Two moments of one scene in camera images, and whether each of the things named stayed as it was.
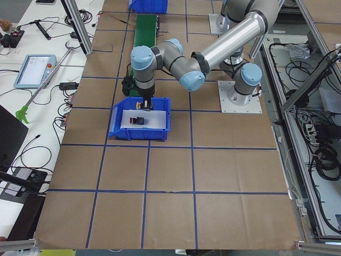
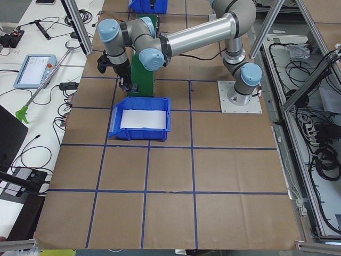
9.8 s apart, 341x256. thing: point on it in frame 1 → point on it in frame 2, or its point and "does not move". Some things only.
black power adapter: x=68 y=86 does not move
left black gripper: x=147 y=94 → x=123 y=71
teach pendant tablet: x=34 y=70 does not move
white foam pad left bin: x=153 y=119 does not move
